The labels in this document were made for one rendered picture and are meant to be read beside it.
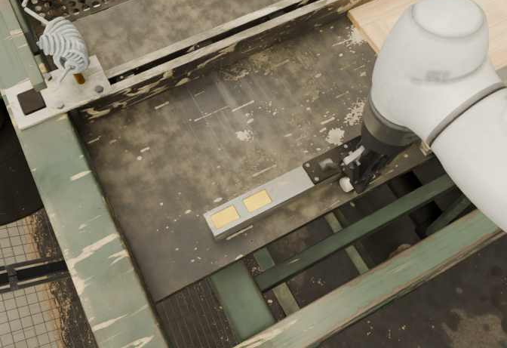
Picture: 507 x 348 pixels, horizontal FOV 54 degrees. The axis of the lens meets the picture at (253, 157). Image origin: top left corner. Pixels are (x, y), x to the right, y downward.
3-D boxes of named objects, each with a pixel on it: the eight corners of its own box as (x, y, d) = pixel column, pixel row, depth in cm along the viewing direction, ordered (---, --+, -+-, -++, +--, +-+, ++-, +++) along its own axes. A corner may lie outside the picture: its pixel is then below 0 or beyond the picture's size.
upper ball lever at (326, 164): (334, 169, 101) (366, 172, 88) (318, 177, 100) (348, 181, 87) (327, 152, 101) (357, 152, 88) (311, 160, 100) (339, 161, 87)
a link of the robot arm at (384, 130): (456, 110, 63) (439, 133, 68) (413, 58, 66) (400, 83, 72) (397, 140, 61) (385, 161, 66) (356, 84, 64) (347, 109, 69)
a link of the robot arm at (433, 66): (347, 84, 64) (413, 164, 59) (378, -3, 50) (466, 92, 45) (413, 50, 67) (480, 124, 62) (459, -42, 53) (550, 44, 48)
